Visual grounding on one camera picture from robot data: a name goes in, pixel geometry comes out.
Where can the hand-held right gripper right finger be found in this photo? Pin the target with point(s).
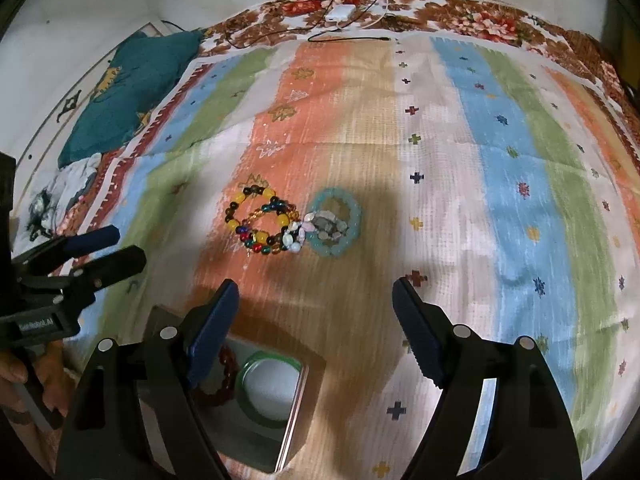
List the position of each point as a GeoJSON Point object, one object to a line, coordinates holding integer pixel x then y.
{"type": "Point", "coordinates": [417, 332]}

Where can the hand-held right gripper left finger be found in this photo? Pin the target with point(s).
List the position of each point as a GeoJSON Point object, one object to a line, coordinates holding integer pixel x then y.
{"type": "Point", "coordinates": [212, 332]}

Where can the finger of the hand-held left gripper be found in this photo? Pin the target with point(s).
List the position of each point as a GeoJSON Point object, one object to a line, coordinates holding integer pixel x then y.
{"type": "Point", "coordinates": [90, 241]}
{"type": "Point", "coordinates": [115, 265]}

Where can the square grey jewelry box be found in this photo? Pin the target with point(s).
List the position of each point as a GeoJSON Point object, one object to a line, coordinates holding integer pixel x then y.
{"type": "Point", "coordinates": [302, 410]}

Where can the person's left hand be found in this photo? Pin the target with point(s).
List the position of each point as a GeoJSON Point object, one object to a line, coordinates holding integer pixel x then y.
{"type": "Point", "coordinates": [10, 375]}

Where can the white patterned cloth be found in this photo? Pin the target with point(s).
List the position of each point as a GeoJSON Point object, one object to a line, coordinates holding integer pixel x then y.
{"type": "Point", "coordinates": [75, 175]}

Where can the green jade bangle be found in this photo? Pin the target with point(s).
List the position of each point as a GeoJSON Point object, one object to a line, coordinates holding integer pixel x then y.
{"type": "Point", "coordinates": [250, 412]}

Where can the cream patterned sheet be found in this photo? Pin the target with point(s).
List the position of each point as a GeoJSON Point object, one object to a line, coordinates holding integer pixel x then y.
{"type": "Point", "coordinates": [75, 102]}

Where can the teal pillow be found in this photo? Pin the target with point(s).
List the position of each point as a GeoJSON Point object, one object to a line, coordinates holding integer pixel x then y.
{"type": "Point", "coordinates": [135, 85]}

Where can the striped pastel blanket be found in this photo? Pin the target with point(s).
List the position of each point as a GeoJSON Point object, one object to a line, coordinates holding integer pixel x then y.
{"type": "Point", "coordinates": [350, 110]}

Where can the floral brown bedsheet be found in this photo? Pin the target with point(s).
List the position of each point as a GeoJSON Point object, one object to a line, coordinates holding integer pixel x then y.
{"type": "Point", "coordinates": [475, 15]}

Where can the white charger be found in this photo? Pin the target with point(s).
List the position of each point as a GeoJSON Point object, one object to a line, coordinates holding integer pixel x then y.
{"type": "Point", "coordinates": [340, 13]}

